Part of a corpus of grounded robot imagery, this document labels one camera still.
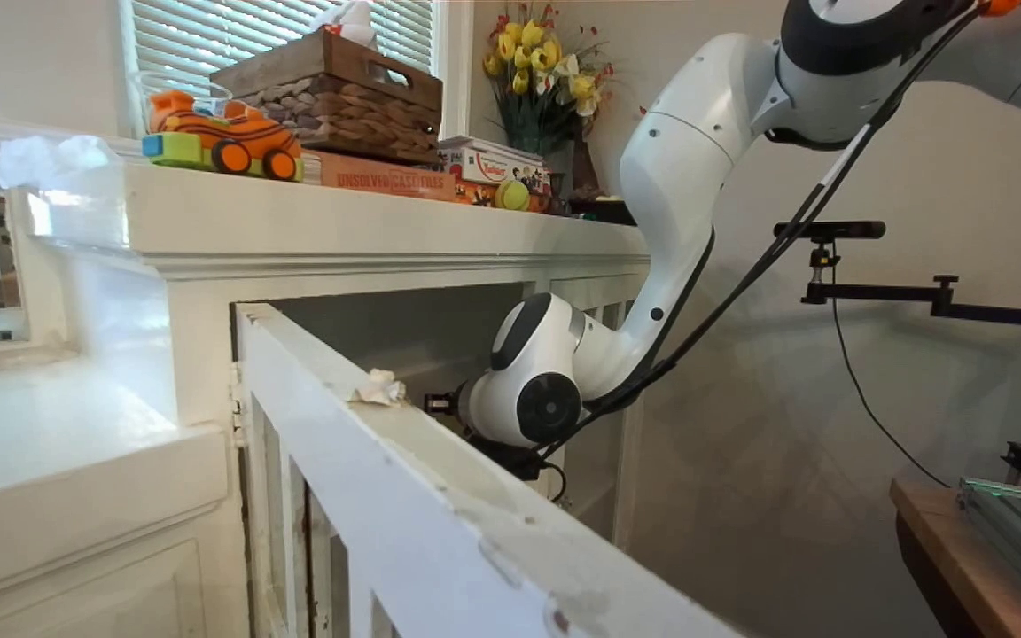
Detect black camera on stand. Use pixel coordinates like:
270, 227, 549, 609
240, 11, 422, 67
772, 221, 888, 241

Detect Twister game box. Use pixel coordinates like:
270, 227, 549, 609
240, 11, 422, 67
440, 135, 552, 213

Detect white wooden cabinet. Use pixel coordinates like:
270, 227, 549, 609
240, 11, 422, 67
0, 142, 658, 638

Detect green tennis ball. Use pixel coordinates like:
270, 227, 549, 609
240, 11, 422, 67
495, 178, 533, 213

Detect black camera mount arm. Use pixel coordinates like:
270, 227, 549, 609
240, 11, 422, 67
806, 241, 1021, 326

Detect brown wicker basket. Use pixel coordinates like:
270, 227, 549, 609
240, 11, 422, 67
212, 32, 443, 163

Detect yellow flower bouquet vase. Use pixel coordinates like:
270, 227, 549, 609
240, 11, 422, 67
481, 0, 615, 213

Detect white door knob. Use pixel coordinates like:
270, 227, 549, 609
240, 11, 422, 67
355, 369, 407, 407

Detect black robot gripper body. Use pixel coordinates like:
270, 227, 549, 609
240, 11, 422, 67
478, 440, 567, 502

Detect white window blinds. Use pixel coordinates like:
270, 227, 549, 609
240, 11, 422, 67
122, 0, 437, 129

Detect black camera cable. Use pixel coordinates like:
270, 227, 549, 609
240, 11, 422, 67
825, 295, 955, 489

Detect open white cabinet door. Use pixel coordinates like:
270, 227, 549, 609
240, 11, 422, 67
237, 304, 733, 638

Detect closed white cabinet door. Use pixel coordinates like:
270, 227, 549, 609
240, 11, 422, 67
541, 265, 655, 549

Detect orange toy truck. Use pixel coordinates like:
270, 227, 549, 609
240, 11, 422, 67
142, 88, 302, 181

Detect orange board game box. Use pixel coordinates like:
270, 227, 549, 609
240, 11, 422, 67
302, 154, 454, 202

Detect brown wooden table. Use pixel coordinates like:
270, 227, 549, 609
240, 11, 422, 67
891, 483, 1021, 638

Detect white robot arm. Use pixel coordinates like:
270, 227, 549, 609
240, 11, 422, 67
456, 0, 988, 477

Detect small black dish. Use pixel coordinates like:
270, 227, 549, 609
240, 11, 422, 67
567, 199, 636, 227

